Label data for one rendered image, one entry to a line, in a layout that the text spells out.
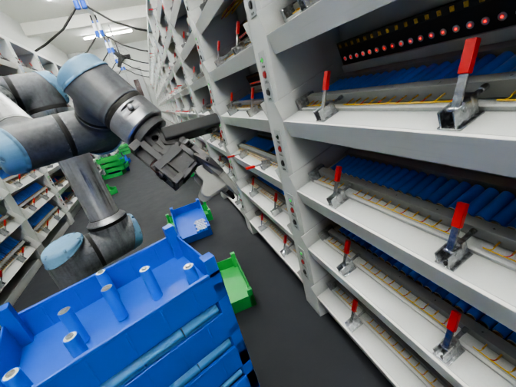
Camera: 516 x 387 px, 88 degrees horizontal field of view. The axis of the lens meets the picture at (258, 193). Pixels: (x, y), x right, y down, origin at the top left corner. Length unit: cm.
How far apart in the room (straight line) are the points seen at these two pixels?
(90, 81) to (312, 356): 90
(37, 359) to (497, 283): 65
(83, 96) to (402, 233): 60
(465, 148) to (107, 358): 50
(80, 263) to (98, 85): 79
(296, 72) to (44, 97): 85
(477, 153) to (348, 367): 72
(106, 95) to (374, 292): 67
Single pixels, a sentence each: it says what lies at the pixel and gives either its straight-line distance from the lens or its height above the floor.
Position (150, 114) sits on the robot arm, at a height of 78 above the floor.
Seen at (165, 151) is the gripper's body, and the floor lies 71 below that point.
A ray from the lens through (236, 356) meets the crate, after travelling 57.
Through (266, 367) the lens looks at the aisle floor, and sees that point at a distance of 98.
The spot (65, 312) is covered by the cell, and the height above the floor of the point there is 55.
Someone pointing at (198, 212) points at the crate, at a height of 8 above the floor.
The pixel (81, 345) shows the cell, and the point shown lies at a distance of 46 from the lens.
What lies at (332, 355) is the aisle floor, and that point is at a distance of 97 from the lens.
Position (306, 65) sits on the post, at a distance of 76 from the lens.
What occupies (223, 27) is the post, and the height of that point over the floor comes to 105.
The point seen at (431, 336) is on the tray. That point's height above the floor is 30.
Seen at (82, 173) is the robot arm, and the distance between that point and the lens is 119.
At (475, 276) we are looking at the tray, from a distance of 47.
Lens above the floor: 79
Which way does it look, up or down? 22 degrees down
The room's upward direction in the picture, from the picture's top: 14 degrees counter-clockwise
